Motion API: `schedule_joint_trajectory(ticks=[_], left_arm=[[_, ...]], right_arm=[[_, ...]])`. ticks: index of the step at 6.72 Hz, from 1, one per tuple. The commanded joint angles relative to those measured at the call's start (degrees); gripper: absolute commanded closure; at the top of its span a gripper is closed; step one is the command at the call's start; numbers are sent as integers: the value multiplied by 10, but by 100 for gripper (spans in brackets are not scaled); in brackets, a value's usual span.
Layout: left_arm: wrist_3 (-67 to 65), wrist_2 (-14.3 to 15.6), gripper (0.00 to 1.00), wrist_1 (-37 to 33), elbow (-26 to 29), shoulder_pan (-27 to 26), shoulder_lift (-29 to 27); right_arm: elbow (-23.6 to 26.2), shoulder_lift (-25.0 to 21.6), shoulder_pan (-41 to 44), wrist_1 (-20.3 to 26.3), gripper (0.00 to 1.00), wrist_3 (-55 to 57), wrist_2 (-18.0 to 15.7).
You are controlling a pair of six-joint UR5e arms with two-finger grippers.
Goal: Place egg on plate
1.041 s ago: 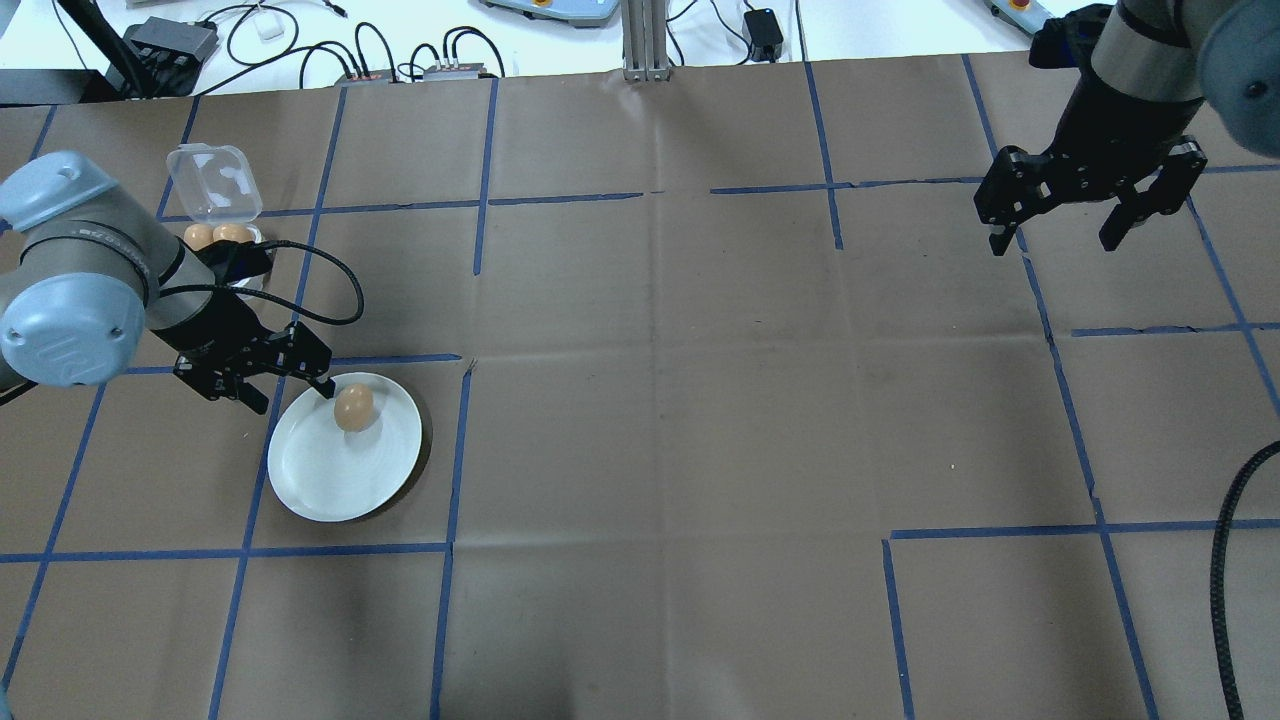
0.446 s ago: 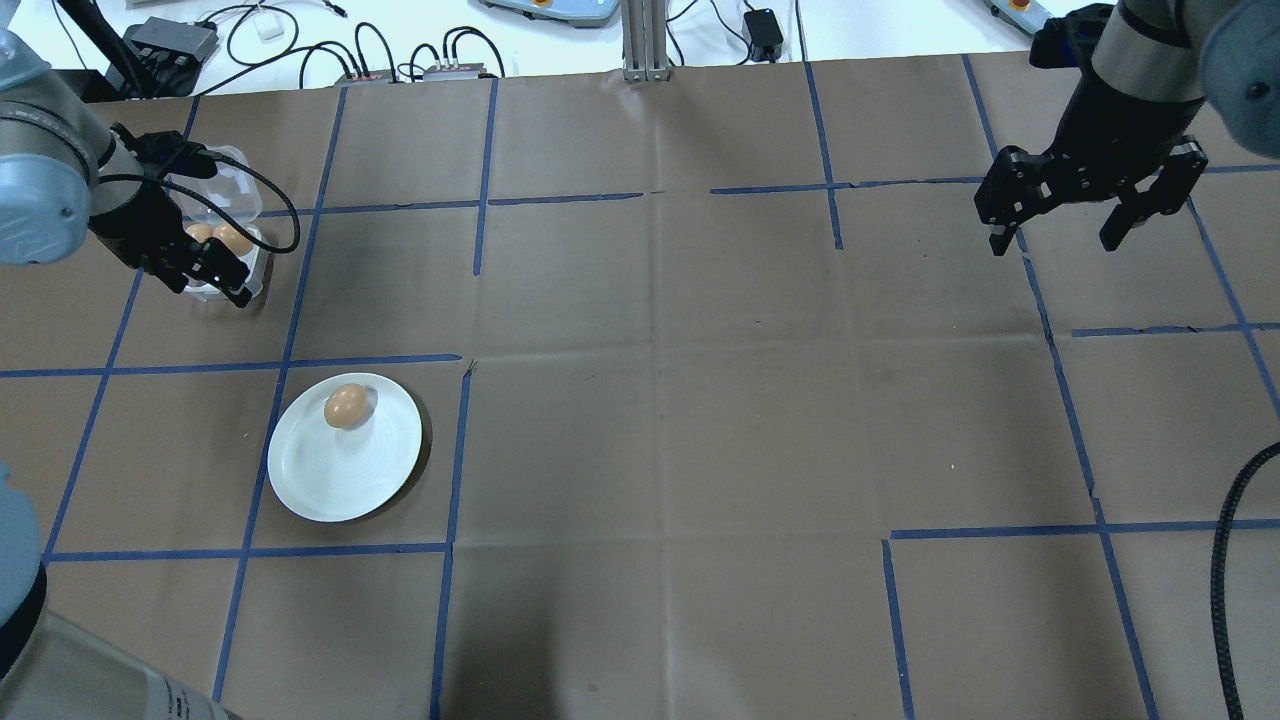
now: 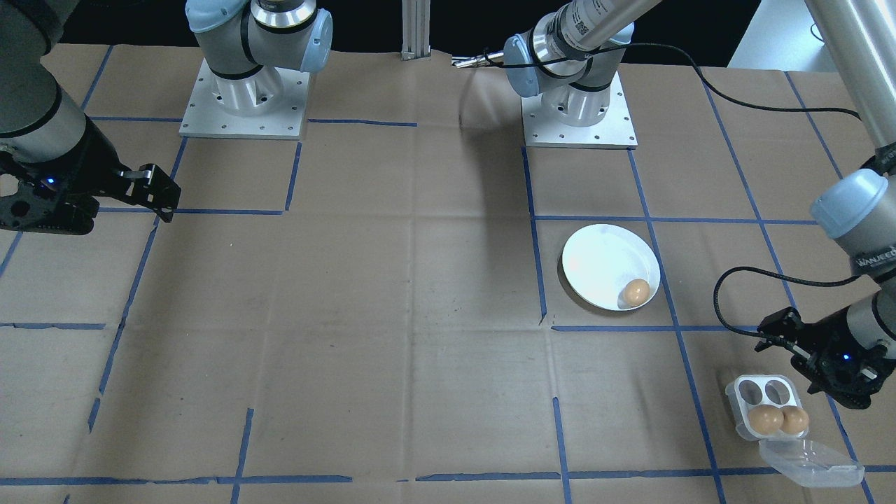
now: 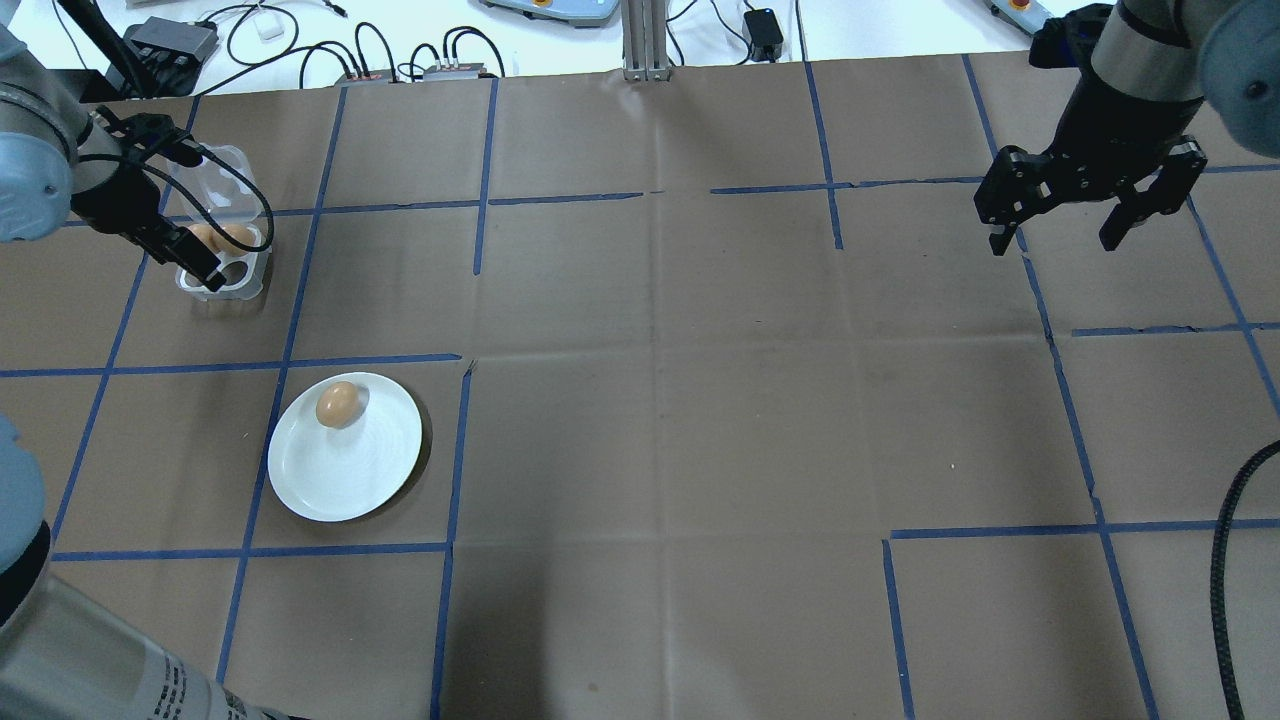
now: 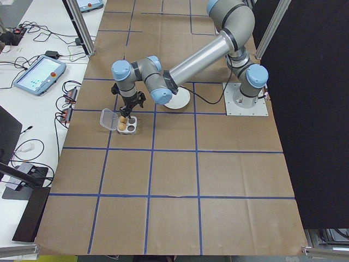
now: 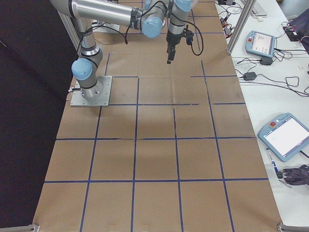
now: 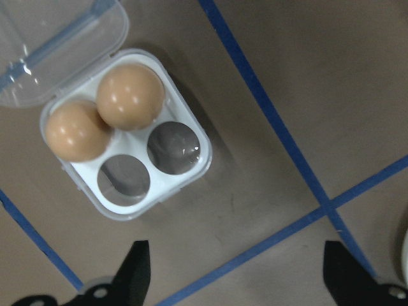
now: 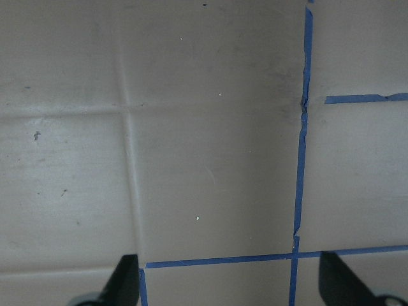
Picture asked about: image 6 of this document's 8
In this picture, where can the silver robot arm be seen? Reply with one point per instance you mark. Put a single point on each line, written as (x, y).
(101, 10)

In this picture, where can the dark grey hub box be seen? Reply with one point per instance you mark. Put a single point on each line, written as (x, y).
(227, 2)

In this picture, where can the black power adapter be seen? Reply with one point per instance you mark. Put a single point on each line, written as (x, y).
(249, 76)
(266, 61)

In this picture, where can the blue grey teach pendant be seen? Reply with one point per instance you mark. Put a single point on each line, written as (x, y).
(260, 43)
(282, 137)

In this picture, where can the white computer mouse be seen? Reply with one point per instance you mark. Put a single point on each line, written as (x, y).
(260, 19)

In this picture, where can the white keyboard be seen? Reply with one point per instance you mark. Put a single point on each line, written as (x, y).
(259, 7)

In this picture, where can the dark purple cloth bag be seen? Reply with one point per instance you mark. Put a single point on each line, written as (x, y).
(300, 26)

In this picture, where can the white pen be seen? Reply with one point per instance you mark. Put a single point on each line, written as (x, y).
(271, 157)

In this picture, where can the dark folded umbrella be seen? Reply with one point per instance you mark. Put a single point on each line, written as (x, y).
(295, 175)

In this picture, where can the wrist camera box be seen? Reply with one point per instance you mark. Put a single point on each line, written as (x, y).
(189, 36)

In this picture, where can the aluminium profile post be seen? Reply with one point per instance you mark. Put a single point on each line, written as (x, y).
(239, 26)

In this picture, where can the white square base plate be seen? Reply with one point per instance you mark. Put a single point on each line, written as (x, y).
(106, 96)

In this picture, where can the aluminium frame bar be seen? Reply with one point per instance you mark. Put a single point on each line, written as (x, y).
(70, 30)

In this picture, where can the black frame cover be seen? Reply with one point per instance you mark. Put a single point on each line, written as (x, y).
(24, 96)

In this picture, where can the metal table edge bracket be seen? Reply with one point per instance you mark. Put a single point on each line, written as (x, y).
(292, 228)
(21, 228)

